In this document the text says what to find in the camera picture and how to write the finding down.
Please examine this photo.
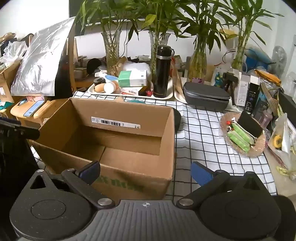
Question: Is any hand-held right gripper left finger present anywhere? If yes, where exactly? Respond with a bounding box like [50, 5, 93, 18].
[24, 161, 115, 210]

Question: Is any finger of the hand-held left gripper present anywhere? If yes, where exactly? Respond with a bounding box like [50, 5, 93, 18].
[0, 119, 40, 141]

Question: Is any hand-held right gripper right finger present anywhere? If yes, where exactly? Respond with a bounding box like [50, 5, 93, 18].
[176, 161, 273, 209]

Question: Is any cardboard box green print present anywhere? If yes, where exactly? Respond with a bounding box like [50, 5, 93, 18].
[30, 97, 177, 202]

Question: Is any wooden chair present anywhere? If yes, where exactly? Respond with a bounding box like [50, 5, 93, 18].
[10, 23, 79, 130]

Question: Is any blue smartphone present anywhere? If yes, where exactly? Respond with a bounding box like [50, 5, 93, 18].
[23, 100, 46, 117]

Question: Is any white black checked tablecloth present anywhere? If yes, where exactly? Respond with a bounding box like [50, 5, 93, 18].
[30, 90, 278, 202]

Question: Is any brown cardboard carton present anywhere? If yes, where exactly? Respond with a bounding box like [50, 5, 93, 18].
[0, 60, 21, 105]

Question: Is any green packet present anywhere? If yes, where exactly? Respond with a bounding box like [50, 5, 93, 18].
[228, 131, 251, 153]
[232, 123, 255, 145]

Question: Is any woven snack basket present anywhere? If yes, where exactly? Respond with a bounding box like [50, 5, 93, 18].
[219, 112, 266, 158]

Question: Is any black cloth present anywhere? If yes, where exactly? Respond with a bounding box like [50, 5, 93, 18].
[54, 56, 70, 100]

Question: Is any black rectangular pouch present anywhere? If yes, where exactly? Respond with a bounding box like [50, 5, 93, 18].
[238, 111, 264, 139]

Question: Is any silver plastic bag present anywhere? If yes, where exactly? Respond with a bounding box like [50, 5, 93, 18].
[10, 17, 77, 96]

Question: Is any grey zip case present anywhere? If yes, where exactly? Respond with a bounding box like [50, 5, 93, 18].
[183, 82, 231, 111]

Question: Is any clear plastic bag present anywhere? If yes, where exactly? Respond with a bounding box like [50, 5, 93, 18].
[2, 42, 27, 63]

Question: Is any yellow green ribbon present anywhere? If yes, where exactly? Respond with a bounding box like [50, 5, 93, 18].
[279, 166, 296, 180]

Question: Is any white jar lid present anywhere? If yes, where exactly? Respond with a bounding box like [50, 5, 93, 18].
[104, 81, 119, 93]

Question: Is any red white flat box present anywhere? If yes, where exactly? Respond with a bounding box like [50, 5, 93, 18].
[120, 87, 143, 96]

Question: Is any black product box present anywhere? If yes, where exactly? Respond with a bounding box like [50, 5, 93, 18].
[245, 82, 260, 114]

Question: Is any white product box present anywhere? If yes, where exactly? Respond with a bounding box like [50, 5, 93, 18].
[236, 71, 251, 107]

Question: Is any black small tripod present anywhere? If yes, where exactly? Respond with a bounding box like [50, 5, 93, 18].
[222, 72, 238, 106]

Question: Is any brown paper bag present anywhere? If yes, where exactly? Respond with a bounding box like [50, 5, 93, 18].
[172, 67, 185, 98]

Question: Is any white spray bottle blue label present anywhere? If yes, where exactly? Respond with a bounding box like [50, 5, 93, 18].
[94, 72, 119, 81]

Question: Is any colourful printed bag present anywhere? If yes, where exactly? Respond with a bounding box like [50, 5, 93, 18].
[212, 66, 228, 87]

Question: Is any clear zip bag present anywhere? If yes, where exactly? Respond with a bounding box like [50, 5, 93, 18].
[268, 113, 296, 169]

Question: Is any striped ribbon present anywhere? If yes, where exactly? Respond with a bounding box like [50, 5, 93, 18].
[260, 82, 281, 116]

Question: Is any green white tissue box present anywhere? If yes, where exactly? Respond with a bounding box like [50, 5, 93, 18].
[118, 70, 148, 87]

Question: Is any black thermos bottle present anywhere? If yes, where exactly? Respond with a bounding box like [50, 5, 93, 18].
[153, 45, 175, 99]

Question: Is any crumpled brown paper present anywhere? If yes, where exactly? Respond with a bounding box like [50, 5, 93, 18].
[111, 57, 127, 76]

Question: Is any glass vase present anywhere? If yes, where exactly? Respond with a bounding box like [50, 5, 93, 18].
[231, 44, 247, 70]
[148, 31, 171, 77]
[101, 30, 122, 75]
[188, 35, 208, 80]

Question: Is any white plastic bag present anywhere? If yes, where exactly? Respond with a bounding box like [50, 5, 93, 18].
[122, 62, 152, 80]

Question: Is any yellow black pouch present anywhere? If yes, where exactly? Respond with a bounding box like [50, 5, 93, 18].
[254, 69, 281, 85]

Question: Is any blue plastic item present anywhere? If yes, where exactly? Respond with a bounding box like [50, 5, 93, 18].
[245, 47, 272, 70]

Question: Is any lucky bamboo plant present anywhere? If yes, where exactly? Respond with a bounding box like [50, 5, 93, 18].
[75, 0, 139, 70]
[183, 0, 234, 77]
[222, 0, 285, 67]
[129, 0, 192, 70]

